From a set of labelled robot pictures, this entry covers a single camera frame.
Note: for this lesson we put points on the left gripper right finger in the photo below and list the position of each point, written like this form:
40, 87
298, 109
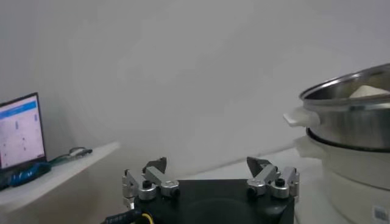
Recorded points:
265, 176

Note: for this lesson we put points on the white work table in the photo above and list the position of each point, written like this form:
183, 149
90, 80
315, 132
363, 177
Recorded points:
274, 170

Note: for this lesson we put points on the steel perforated steamer basket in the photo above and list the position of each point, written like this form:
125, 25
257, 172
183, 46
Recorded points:
350, 124

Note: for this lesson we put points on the white side table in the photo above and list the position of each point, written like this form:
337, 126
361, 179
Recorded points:
76, 167

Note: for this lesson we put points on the blue and black device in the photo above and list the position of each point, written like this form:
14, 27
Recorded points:
30, 175

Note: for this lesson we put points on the white electric pot base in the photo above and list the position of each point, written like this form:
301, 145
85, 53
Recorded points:
356, 176

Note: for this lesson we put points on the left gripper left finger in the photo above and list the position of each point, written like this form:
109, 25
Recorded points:
158, 178

